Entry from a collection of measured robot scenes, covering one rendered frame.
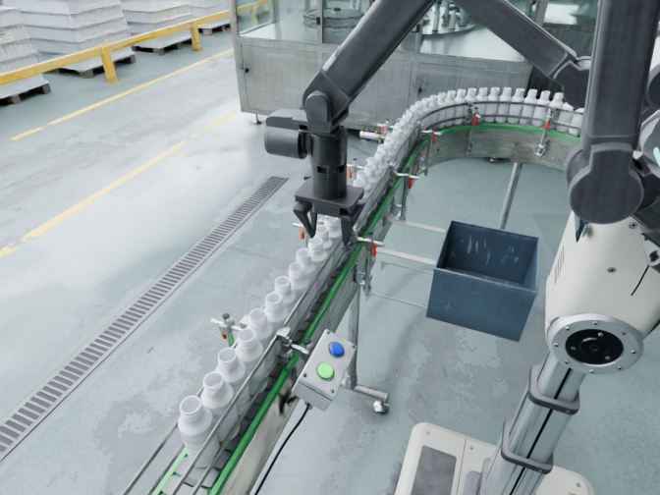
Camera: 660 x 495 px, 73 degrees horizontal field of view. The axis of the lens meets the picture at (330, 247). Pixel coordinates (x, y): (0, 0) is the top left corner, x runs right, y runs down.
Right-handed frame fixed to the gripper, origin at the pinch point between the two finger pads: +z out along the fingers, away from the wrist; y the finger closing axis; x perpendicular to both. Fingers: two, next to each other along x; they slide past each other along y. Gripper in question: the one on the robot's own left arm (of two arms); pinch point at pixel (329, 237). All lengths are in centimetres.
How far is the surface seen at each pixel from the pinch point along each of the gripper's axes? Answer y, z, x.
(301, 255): -17.3, 25.2, 22.4
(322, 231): -16.5, 25.1, 34.8
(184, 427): -16.2, 27.0, -28.3
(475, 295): 27, 52, 56
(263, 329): -14.3, 26.2, -3.0
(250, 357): -13.4, 27.3, -10.1
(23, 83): -544, 119, 320
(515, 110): 26, 33, 181
